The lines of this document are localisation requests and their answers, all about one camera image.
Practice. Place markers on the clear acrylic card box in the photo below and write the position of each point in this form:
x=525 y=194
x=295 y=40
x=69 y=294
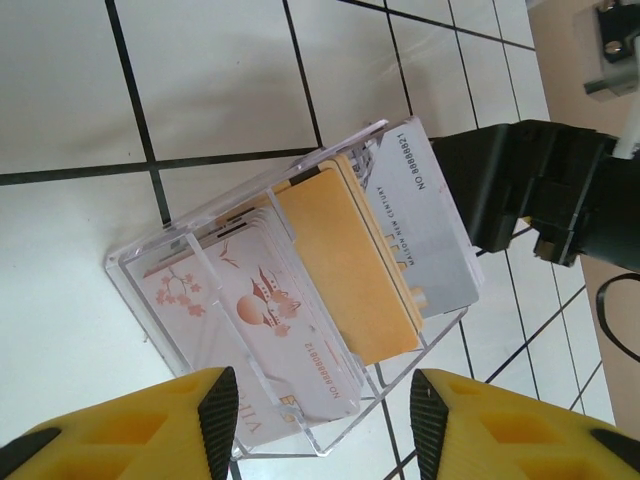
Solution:
x=210 y=215

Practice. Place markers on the gold credit card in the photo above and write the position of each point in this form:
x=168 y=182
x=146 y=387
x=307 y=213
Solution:
x=365 y=210
x=345 y=270

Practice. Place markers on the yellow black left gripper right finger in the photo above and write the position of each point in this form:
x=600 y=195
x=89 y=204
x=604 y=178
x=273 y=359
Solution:
x=510 y=435

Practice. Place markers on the silver credit card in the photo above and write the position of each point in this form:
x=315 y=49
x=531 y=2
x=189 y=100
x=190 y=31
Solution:
x=430 y=240

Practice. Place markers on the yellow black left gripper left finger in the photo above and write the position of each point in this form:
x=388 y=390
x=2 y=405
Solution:
x=125 y=440

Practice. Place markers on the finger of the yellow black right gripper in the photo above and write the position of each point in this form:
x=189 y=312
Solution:
x=490 y=185

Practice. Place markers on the white card with sunset print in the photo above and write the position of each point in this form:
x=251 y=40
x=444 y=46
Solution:
x=280 y=320

